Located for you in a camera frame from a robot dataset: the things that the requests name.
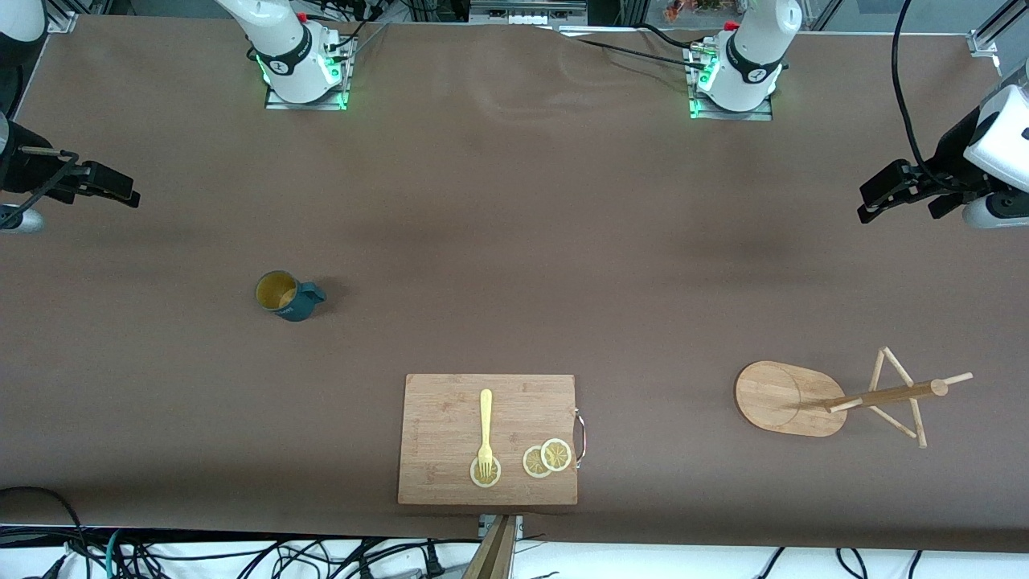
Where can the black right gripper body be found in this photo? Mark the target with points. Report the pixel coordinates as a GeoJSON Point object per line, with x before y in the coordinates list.
{"type": "Point", "coordinates": [26, 170]}

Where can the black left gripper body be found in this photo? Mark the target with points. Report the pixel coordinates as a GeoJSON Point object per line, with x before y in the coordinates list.
{"type": "Point", "coordinates": [947, 167]}

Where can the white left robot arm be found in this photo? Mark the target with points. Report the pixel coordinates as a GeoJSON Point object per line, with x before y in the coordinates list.
{"type": "Point", "coordinates": [752, 64]}

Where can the wooden cup rack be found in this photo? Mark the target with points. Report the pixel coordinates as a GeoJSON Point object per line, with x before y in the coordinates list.
{"type": "Point", "coordinates": [776, 398]}

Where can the white power strip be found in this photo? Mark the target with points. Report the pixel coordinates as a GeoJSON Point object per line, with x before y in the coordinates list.
{"type": "Point", "coordinates": [526, 14]}

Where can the lemon slice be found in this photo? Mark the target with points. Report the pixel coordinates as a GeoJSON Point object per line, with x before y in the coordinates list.
{"type": "Point", "coordinates": [556, 454]}
{"type": "Point", "coordinates": [531, 464]}
{"type": "Point", "coordinates": [474, 478]}

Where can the yellow plastic fork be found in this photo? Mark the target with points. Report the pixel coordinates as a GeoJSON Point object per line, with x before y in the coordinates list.
{"type": "Point", "coordinates": [485, 418]}

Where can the aluminium frame profile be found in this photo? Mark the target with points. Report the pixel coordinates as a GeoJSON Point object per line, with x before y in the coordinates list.
{"type": "Point", "coordinates": [987, 39]}

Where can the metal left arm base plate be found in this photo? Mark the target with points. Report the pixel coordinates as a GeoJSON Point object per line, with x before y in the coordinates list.
{"type": "Point", "coordinates": [764, 112]}

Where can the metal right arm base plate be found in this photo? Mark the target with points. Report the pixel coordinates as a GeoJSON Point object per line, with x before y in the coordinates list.
{"type": "Point", "coordinates": [273, 98]}

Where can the small metal bracket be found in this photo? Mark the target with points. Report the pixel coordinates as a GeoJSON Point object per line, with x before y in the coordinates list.
{"type": "Point", "coordinates": [518, 524]}

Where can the wooden post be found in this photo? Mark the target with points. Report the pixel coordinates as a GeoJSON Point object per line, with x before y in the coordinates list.
{"type": "Point", "coordinates": [492, 555]}

